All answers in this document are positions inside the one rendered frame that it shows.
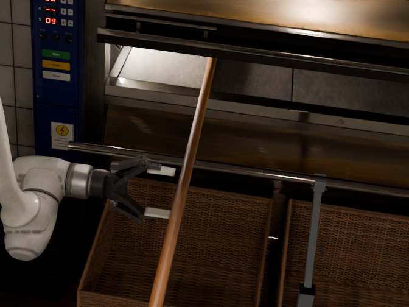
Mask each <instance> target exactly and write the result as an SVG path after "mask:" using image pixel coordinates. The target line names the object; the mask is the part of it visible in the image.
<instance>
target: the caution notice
mask: <svg viewBox="0 0 409 307"><path fill-rule="evenodd" d="M51 134H52V149H60V150H68V142H69V141H74V130H73V125H72V124H64V123H59V122H51Z"/></svg>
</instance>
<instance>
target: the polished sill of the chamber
mask: <svg viewBox="0 0 409 307"><path fill-rule="evenodd" d="M200 91H201V89H198V88H189V87H184V86H175V85H166V84H161V83H153V82H144V81H139V80H130V79H121V78H117V77H108V79H107V81H106V83H105V91H104V95H108V96H117V97H126V98H130V99H139V100H144V101H153V102H161V103H167V104H175V105H184V106H188V107H197V103H198V98H199V95H200ZM206 109H211V110H219V111H228V112H233V113H241V114H246V115H255V116H264V117H269V118H278V119H286V120H291V121H299V122H308V123H313V124H322V125H330V126H336V127H344V128H349V129H357V130H366V131H371V132H380V133H388V134H393V135H402V136H409V117H404V116H396V115H387V114H382V113H373V112H368V111H360V110H351V109H346V108H337V107H328V106H323V105H315V104H306V103H301V102H292V101H284V100H279V99H270V98H265V97H256V96H247V95H242V94H234V93H225V92H220V91H211V90H210V93H209V98H208V103H207V106H206Z"/></svg>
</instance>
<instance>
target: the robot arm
mask: <svg viewBox="0 0 409 307"><path fill-rule="evenodd" d="M161 165H162V164H160V163H152V162H149V161H148V159H147V155H140V156H137V157H133V158H129V159H127V160H123V161H112V162H111V164H110V169H111V172H108V171H107V170H103V169H95V170H94V169H93V167H92V166H91V165H87V164H78V163H71V162H68V161H65V160H63V159H61V158H55V157H47V156H39V155H30V156H23V157H18V158H17V159H15V160H14V162H12V155H11V151H10V144H9V138H8V134H7V127H6V123H5V116H4V111H3V107H2V102H1V98H0V204H1V206H2V208H1V213H0V217H1V220H2V223H3V227H4V232H5V236H4V243H5V248H6V251H7V252H8V253H9V254H10V256H11V257H13V258H15V259H18V260H22V261H30V260H33V259H35V258H37V257H39V256H40V255H41V254H42V253H43V251H44V250H45V248H46V247H47V245H48V243H49V241H50V238H51V236H52V233H53V230H54V227H55V223H56V219H57V211H58V206H59V204H60V202H61V200H62V199H63V197H64V196H65V197H75V198H79V199H88V198H89V196H91V197H94V198H100V199H104V198H108V199H110V204H109V206H108V208H109V209H111V210H116V211H118V212H120V213H121V214H123V215H125V216H127V217H129V218H130V219H133V220H134V221H136V222H138V223H140V224H141V223H142V221H143V219H144V218H151V219H157V217H160V218H165V219H169V218H170V214H171V211H170V210H162V209H157V208H149V207H147V208H146V209H144V208H143V207H142V206H140V204H138V203H137V202H136V201H135V200H133V199H132V198H131V197H130V196H129V195H128V193H127V183H128V180H129V179H131V178H132V177H134V176H136V175H138V174H140V173H142V172H143V171H147V173H152V174H160V175H169V176H174V175H175V170H176V168H170V167H165V166H161ZM133 166H136V167H134V168H132V169H130V170H129V171H125V172H123V173H122V174H119V173H118V172H117V171H118V170H122V169H126V168H130V167H133ZM117 199H118V200H119V201H121V202H122V203H120V202H118V201H117ZM123 203H124V204H126V205H127V206H126V205H124V204H123Z"/></svg>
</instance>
